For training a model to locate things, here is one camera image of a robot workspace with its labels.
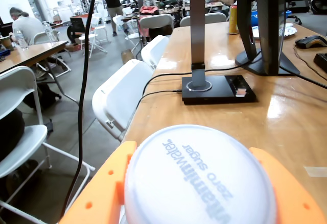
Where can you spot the purple vitaminwater bottle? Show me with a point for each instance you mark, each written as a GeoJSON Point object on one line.
{"type": "Point", "coordinates": [194, 183]}

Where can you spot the black desk lamp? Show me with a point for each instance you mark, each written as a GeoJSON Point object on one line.
{"type": "Point", "coordinates": [217, 94]}

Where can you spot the black orange computer mouse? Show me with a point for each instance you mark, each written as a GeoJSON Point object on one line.
{"type": "Point", "coordinates": [310, 41]}

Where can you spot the black computer monitor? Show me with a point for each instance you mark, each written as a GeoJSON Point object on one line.
{"type": "Point", "coordinates": [270, 17]}

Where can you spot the red backpack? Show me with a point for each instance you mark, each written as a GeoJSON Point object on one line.
{"type": "Point", "coordinates": [149, 10]}

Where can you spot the white foil-lined plate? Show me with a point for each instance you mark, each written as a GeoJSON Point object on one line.
{"type": "Point", "coordinates": [291, 31]}

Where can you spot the wooden side table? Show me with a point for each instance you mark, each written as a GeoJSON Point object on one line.
{"type": "Point", "coordinates": [33, 53]}

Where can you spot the black keyboard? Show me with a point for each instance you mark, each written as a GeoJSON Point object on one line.
{"type": "Point", "coordinates": [322, 62]}

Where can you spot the grey padded folding chair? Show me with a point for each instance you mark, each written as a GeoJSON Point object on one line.
{"type": "Point", "coordinates": [214, 18]}
{"type": "Point", "coordinates": [155, 21]}

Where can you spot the clear tape strip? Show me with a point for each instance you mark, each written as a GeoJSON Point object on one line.
{"type": "Point", "coordinates": [316, 171]}

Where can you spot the blue container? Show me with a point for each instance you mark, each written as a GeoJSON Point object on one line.
{"type": "Point", "coordinates": [254, 17]}

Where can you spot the white folded plastic chair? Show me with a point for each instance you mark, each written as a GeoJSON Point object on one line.
{"type": "Point", "coordinates": [154, 50]}
{"type": "Point", "coordinates": [120, 94]}

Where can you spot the white metal folding chair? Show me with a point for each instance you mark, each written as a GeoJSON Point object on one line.
{"type": "Point", "coordinates": [15, 86]}

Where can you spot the clear plastic water bottle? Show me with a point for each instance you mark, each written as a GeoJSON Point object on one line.
{"type": "Point", "coordinates": [20, 39]}
{"type": "Point", "coordinates": [49, 32]}

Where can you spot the brown cardboard bag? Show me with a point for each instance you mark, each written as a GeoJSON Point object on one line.
{"type": "Point", "coordinates": [127, 56]}

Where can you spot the seated grey-haired person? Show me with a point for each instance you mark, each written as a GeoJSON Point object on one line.
{"type": "Point", "coordinates": [28, 27]}

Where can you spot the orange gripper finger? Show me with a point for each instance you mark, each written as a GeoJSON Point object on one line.
{"type": "Point", "coordinates": [102, 183]}
{"type": "Point", "coordinates": [288, 196]}

